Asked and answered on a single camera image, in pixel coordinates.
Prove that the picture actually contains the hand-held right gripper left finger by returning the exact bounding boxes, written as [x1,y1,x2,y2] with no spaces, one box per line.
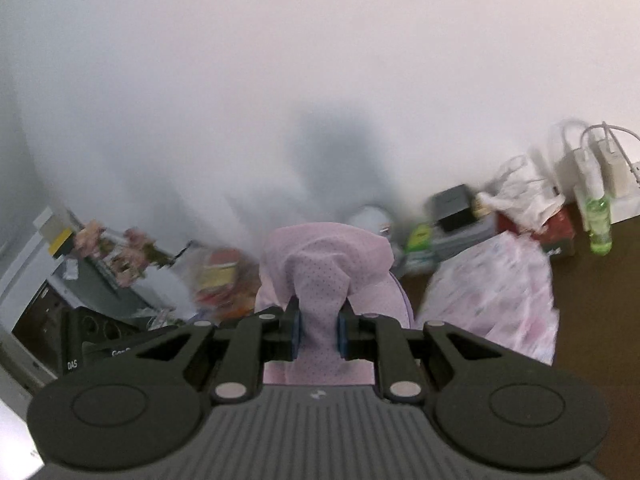
[132,296,301,404]

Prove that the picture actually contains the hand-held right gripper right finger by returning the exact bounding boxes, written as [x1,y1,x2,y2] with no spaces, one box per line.
[339,305,506,404]

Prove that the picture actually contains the pink blue sleeveless shirt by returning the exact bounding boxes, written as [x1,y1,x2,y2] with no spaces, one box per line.
[254,222,417,386]

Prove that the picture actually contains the clear bag of snacks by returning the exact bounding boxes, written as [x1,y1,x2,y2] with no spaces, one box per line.
[191,244,262,322]

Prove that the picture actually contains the pink artificial flowers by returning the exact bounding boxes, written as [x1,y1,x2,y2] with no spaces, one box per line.
[73,219,172,289]

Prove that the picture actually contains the white robot toy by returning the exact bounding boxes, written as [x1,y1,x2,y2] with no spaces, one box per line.
[346,204,394,235]

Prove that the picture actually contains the grey box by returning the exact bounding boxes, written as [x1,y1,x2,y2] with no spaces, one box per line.
[429,220,497,262]

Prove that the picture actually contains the purple print folded garment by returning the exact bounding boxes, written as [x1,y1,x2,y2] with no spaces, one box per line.
[414,233,561,367]

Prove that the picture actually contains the black box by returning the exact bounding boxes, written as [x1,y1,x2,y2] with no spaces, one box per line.
[430,183,477,234]

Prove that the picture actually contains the white plastic bag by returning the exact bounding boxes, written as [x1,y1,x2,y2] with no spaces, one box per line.
[474,154,567,233]

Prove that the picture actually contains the red box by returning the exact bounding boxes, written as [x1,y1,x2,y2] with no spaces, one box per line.
[494,204,577,259]

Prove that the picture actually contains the green spray bottle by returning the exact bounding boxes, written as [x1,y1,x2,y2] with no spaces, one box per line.
[581,180,614,257]

